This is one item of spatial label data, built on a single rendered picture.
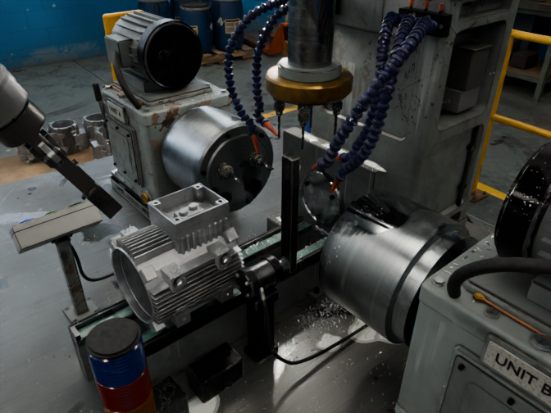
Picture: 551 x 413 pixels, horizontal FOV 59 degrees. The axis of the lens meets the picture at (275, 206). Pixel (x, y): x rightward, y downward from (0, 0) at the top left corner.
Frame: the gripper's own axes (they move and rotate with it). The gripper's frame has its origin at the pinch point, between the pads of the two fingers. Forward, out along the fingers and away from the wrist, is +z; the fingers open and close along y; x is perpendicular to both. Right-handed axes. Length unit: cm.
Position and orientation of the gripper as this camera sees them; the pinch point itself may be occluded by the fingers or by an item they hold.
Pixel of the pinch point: (96, 193)
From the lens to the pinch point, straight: 91.7
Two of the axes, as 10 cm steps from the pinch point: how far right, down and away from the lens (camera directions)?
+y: -6.4, -4.0, 6.5
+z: 3.8, 5.7, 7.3
